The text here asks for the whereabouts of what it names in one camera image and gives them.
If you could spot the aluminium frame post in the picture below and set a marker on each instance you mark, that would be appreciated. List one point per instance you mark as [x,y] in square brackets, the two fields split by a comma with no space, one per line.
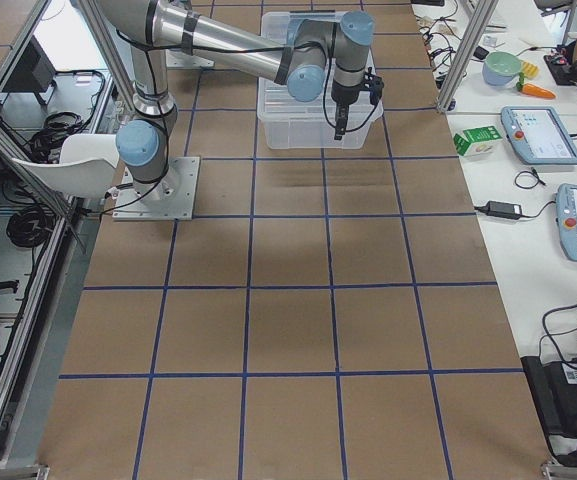
[472,34]

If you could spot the black power adapter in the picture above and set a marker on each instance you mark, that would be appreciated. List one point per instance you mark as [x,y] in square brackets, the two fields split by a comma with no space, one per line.
[504,210]

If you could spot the toy carrot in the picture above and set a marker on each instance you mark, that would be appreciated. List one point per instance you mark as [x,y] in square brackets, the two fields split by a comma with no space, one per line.
[533,90]

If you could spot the yellow toy corn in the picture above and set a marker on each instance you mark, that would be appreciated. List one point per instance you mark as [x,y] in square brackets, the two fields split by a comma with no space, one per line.
[529,70]

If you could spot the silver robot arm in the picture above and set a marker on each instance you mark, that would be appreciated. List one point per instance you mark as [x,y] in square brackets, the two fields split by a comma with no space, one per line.
[153,27]

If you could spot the clear plastic storage box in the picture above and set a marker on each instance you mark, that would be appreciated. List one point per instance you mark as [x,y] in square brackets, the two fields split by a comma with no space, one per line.
[301,113]

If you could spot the white chair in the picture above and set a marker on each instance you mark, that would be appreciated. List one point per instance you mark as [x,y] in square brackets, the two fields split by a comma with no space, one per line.
[85,169]

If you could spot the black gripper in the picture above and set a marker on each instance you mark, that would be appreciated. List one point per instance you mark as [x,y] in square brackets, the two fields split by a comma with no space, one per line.
[341,99]

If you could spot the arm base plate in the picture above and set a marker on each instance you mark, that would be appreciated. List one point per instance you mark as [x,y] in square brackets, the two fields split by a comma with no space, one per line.
[172,199]

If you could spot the green bowl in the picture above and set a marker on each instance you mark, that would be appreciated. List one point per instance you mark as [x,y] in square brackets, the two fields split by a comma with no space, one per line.
[499,68]

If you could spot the green white carton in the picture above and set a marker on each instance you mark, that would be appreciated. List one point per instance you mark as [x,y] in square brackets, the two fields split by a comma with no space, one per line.
[476,141]

